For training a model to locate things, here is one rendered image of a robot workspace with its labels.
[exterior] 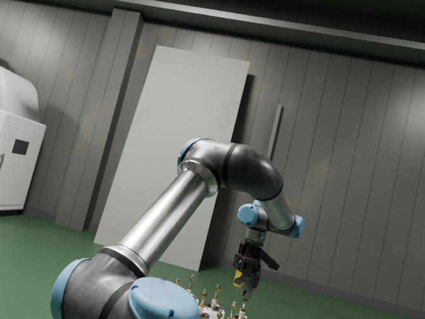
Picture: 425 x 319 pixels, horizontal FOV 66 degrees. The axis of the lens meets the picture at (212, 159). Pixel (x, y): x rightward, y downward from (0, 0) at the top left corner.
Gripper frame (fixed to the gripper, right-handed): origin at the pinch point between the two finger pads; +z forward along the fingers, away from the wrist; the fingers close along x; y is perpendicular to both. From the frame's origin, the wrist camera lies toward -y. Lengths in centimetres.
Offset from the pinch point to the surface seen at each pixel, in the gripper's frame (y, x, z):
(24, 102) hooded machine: 133, -243, -74
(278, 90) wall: -89, -170, -145
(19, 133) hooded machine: 128, -230, -43
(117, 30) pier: 71, -242, -171
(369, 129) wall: -169, -126, -124
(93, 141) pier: 65, -238, -54
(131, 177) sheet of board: 27, -193, -28
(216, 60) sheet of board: -23, -186, -157
